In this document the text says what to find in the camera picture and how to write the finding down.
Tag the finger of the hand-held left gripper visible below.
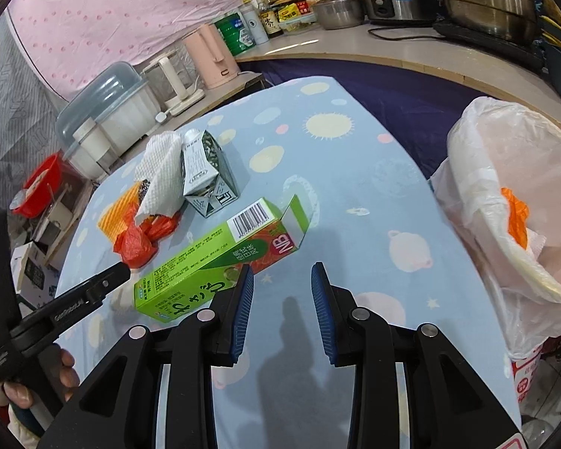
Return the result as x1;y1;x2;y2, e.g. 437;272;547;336
0;210;23;337
9;262;132;351

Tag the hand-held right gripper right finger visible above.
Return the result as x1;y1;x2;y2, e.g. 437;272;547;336
310;262;524;449

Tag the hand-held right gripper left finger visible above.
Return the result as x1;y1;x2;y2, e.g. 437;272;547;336
35;263;255;449

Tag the green cardboard box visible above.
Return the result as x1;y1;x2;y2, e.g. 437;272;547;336
135;195;319;323

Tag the red plastic bag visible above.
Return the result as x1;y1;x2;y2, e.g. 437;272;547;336
113;213;181;268

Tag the orange foam fruit net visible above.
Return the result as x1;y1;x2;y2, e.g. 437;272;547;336
98;181;143;237

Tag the white paper towel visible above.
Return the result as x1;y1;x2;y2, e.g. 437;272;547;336
526;229;550;258
133;132;188;223

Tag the grey white milk carton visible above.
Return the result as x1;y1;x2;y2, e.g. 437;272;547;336
181;130;240;218

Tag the trash bin with white bag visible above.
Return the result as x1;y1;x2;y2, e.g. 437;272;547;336
429;97;561;375

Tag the orange plastic snack bag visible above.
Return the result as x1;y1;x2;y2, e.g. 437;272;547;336
500;187;530;250

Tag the person's left hand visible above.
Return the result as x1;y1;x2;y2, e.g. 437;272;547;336
2;347;81;407

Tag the red plastic basin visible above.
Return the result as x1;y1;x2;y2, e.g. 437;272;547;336
9;153;64;218

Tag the blue dotted tablecloth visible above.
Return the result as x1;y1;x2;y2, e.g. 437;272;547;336
58;77;522;449

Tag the white cylindrical cup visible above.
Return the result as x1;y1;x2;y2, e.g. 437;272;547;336
72;119;117;176

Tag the grey patterned cloth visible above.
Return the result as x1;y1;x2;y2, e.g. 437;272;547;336
0;23;66;197

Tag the white dish box grey lid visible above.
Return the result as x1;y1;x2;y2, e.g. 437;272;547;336
55;62;169;181

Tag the red white package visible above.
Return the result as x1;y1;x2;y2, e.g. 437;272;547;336
512;343;548;403

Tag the dark navy cloth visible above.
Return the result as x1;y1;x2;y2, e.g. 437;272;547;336
240;58;482;181

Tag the glass electric kettle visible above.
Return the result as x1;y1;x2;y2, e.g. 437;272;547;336
142;54;205;115

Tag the pink electric kettle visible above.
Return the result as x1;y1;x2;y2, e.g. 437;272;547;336
182;23;240;89

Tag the wooden counter shelf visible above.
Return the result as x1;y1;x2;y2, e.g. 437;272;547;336
236;21;561;117

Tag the green tin can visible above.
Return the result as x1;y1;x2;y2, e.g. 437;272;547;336
214;10;255;57

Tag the pink dotted cloth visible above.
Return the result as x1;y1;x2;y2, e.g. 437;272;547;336
7;0;304;104

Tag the dark bottle white label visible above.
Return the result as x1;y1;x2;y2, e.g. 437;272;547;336
257;2;283;39

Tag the clear container yellow label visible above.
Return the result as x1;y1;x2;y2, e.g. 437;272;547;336
277;2;319;33

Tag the small steel pot with lid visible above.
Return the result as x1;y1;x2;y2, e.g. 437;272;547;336
312;0;365;30

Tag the black induction cooker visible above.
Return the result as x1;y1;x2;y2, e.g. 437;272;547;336
432;19;545;71

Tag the black power cable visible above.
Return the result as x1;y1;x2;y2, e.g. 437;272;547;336
367;25;442;40

